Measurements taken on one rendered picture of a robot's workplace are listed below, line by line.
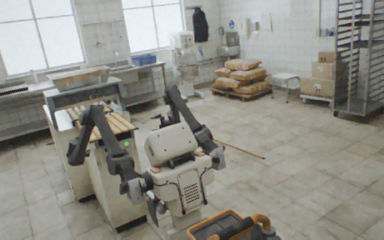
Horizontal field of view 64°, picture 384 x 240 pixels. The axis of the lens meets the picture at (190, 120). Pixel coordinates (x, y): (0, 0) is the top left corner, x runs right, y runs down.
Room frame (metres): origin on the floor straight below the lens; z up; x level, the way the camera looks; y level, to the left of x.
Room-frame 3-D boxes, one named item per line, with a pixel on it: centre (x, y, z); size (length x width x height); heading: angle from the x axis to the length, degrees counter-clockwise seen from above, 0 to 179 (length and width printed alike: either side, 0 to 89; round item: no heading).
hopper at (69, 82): (3.01, 1.01, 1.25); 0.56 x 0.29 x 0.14; 118
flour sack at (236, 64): (6.19, -1.19, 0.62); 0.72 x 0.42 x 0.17; 36
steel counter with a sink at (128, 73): (5.46, 1.97, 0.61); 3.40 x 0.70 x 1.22; 120
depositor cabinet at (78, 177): (3.43, 1.23, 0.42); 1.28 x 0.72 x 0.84; 28
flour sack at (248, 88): (5.97, -1.31, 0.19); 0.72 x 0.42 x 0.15; 124
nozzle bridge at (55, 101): (3.01, 1.01, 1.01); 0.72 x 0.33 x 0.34; 118
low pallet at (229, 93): (6.22, -1.15, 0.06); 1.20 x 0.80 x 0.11; 32
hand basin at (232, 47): (7.13, -1.11, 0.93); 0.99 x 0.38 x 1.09; 30
